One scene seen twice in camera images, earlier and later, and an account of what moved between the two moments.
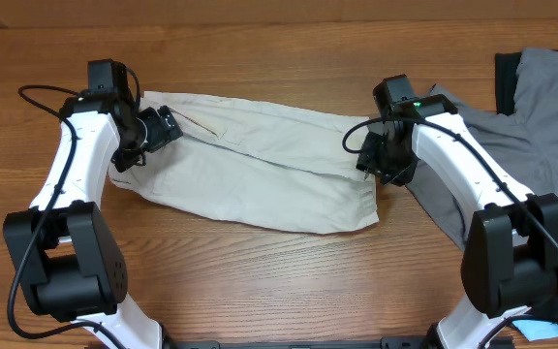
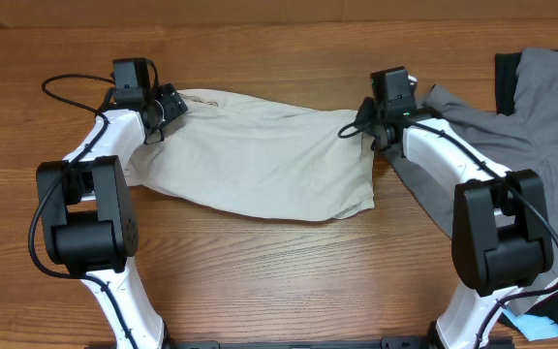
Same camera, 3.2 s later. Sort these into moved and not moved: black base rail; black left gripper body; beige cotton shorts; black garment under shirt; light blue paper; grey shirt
Moved: black left gripper body; beige cotton shorts
Not moved: grey shirt; black garment under shirt; black base rail; light blue paper
